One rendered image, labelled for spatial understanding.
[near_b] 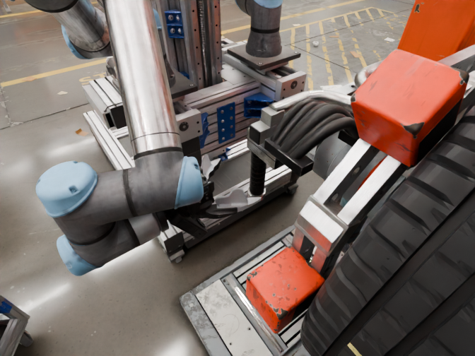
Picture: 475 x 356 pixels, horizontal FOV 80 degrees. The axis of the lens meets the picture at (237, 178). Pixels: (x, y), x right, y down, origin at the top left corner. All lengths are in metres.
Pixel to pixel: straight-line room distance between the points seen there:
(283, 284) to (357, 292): 0.12
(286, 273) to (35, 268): 1.45
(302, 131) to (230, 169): 1.13
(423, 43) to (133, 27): 0.80
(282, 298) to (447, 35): 0.82
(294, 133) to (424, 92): 0.20
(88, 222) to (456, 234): 0.43
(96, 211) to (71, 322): 1.10
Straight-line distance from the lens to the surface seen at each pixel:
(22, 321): 1.46
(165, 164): 0.42
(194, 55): 1.18
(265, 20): 1.21
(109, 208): 0.43
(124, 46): 0.49
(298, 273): 0.44
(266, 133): 0.51
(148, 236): 0.53
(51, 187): 0.43
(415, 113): 0.30
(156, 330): 1.37
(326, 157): 0.63
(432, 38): 1.02
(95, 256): 0.52
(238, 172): 1.54
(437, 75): 0.33
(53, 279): 1.65
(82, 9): 0.75
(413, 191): 0.31
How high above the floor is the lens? 1.27
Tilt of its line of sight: 45 degrees down
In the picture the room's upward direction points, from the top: straight up
